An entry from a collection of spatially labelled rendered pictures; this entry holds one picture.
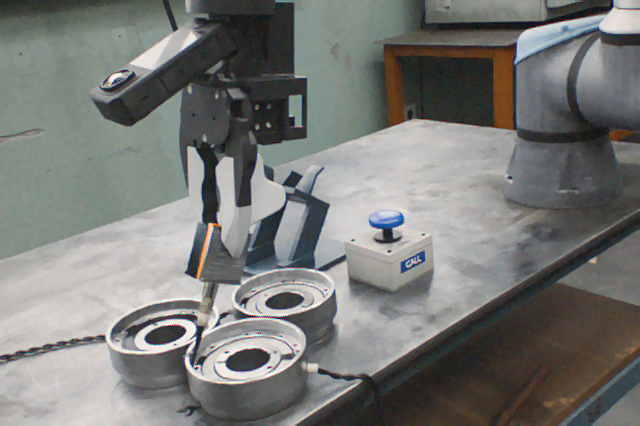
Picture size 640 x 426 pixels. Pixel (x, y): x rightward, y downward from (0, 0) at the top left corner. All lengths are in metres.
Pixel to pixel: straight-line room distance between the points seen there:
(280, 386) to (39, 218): 1.80
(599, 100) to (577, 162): 0.11
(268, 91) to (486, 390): 0.63
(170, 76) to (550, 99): 0.56
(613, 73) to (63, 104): 1.75
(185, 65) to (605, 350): 0.82
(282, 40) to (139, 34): 1.83
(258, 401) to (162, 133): 1.94
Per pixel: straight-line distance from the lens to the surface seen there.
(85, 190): 2.39
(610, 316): 1.28
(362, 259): 0.81
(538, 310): 1.29
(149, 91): 0.56
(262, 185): 0.61
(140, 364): 0.68
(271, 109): 0.61
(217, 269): 0.62
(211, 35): 0.58
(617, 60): 0.90
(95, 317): 0.85
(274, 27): 0.62
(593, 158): 1.02
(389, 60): 2.99
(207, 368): 0.65
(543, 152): 1.01
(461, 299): 0.78
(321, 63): 2.89
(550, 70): 0.98
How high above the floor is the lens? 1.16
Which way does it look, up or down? 20 degrees down
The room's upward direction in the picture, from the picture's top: 7 degrees counter-clockwise
